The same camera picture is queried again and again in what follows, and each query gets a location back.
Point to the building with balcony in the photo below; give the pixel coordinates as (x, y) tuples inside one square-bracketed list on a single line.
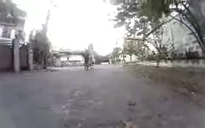
[(5, 20)]

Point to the small thin tree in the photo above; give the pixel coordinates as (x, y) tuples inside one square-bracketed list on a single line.
[(155, 50)]

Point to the wall with gate pillars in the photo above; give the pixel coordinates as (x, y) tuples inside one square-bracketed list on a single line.
[(6, 56)]

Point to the pale building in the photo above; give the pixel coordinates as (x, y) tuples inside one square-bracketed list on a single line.
[(180, 36)]

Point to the low distant building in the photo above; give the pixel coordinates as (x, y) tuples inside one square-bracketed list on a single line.
[(70, 57)]

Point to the dirt roadside strip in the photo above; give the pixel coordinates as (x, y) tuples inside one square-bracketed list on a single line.
[(186, 83)]

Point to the bushy tree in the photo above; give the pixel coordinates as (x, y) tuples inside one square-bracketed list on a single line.
[(40, 46)]

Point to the large leaning tree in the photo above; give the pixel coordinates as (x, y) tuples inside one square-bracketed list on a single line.
[(190, 20)]

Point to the low stone wall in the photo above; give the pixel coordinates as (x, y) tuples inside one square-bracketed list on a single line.
[(176, 62)]

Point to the person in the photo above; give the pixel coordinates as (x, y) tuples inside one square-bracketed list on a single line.
[(88, 59)]

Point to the grey asphalt road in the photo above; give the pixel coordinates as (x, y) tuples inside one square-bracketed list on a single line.
[(90, 96)]

